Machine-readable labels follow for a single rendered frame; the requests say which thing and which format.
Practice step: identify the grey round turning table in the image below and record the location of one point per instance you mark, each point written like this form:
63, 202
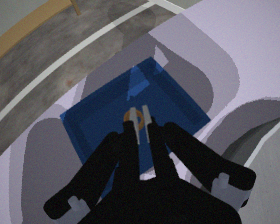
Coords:
263, 206

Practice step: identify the bronze ring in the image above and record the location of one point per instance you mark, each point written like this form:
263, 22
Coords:
139, 114

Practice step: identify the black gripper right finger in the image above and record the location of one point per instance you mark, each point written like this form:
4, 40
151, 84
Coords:
230, 182

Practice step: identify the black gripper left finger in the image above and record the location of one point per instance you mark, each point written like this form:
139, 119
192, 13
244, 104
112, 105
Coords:
76, 199

